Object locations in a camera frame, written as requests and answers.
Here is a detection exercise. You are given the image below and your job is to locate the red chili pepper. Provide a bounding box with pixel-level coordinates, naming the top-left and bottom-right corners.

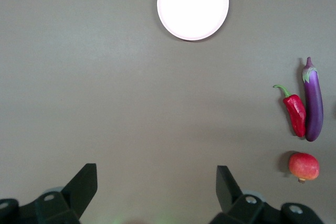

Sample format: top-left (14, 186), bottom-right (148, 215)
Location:
top-left (272, 84), bottom-right (307, 138)

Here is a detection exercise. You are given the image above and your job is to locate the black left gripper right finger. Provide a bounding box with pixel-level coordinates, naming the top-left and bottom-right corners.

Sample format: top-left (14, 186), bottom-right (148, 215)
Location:
top-left (208, 165), bottom-right (322, 224)

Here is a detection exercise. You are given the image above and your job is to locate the purple eggplant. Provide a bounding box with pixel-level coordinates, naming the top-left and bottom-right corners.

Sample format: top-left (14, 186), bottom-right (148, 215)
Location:
top-left (301, 56), bottom-right (324, 142)

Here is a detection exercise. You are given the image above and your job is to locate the red apple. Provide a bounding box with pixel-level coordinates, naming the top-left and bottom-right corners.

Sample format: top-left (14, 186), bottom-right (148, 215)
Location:
top-left (288, 152), bottom-right (320, 184)

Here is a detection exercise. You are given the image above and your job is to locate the pink round plate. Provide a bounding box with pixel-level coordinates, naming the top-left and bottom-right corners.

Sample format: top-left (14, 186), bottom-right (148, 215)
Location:
top-left (156, 0), bottom-right (230, 41)

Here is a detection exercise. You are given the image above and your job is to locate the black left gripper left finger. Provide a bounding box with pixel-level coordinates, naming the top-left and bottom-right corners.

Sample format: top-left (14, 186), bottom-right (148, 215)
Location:
top-left (0, 163), bottom-right (98, 224)

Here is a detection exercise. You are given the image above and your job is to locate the brown table cloth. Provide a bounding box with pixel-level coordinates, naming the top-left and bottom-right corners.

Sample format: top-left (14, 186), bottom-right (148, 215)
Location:
top-left (0, 0), bottom-right (336, 224)

